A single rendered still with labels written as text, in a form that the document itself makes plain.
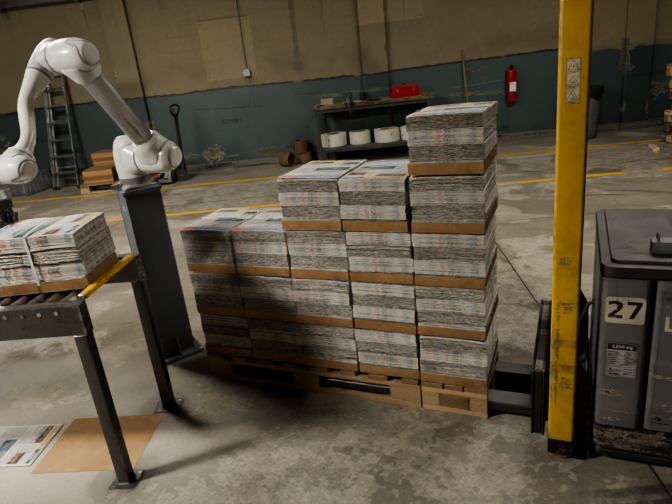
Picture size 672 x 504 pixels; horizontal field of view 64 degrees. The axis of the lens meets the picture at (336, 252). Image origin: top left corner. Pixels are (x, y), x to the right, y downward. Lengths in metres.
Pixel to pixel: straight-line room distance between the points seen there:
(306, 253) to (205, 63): 7.22
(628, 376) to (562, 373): 0.21
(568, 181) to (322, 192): 0.97
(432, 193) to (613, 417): 1.04
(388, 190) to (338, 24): 7.02
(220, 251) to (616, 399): 1.76
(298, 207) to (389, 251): 0.44
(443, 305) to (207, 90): 7.60
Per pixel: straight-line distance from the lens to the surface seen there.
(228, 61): 9.29
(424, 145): 2.08
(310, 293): 2.45
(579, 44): 1.79
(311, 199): 2.29
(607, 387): 2.18
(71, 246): 2.20
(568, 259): 1.92
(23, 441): 3.03
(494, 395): 2.51
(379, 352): 2.46
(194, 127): 9.52
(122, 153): 2.97
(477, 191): 2.06
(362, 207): 2.20
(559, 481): 2.26
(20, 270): 2.34
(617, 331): 2.07
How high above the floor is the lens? 1.51
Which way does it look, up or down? 19 degrees down
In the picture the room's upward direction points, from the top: 7 degrees counter-clockwise
